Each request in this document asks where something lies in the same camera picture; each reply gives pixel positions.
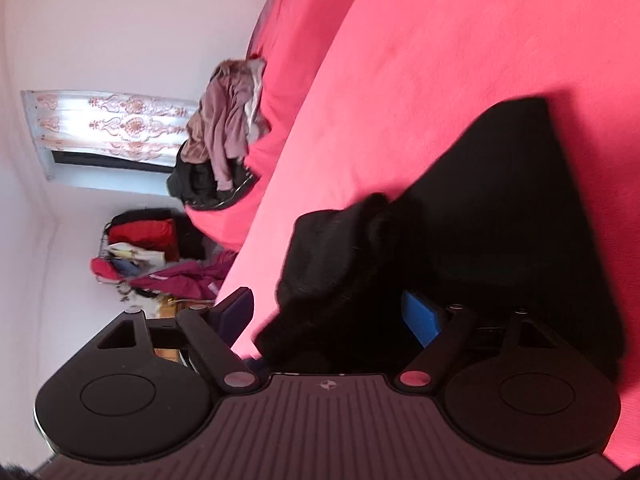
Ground mauve clothes pile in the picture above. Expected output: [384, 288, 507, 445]
[180, 58, 270, 192]

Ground pink fleece blanket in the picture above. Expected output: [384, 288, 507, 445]
[224, 0, 639, 468]

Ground red bed sheet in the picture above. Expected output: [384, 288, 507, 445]
[186, 0, 355, 252]

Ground floral curtain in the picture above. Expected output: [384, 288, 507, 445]
[21, 90, 198, 169]

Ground black pants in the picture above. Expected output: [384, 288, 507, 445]
[254, 96, 626, 379]

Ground red black bag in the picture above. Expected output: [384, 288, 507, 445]
[104, 208, 206, 262]

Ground magenta jacket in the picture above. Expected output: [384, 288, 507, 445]
[129, 250, 236, 301]

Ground black garment with studs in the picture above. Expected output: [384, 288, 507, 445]
[166, 150, 258, 211]

